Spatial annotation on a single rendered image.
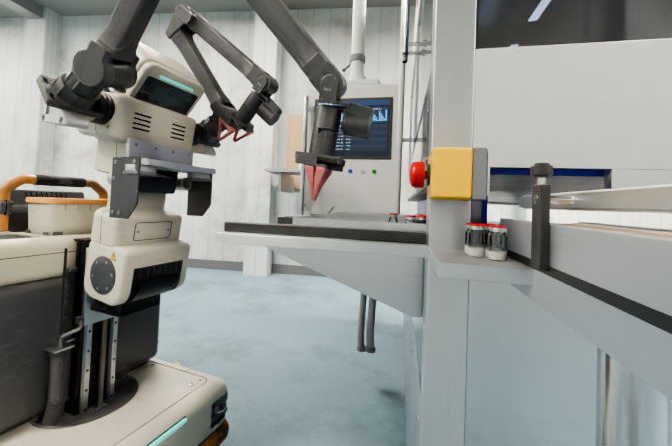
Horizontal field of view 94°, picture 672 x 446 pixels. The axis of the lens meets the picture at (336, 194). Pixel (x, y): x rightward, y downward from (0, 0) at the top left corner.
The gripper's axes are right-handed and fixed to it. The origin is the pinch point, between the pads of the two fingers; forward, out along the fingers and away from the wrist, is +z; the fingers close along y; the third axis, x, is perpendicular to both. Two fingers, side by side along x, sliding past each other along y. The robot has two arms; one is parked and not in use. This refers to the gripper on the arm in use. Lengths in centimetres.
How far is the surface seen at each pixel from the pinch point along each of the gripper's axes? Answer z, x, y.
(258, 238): 9.3, -11.6, -6.0
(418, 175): -6.5, -20.0, 20.8
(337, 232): 5.6, -8.5, 8.2
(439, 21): -33.4, -12.2, 19.9
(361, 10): -98, 96, -20
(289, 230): 7.1, -8.6, -1.2
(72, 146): 2, 292, -453
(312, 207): 9, 88, -26
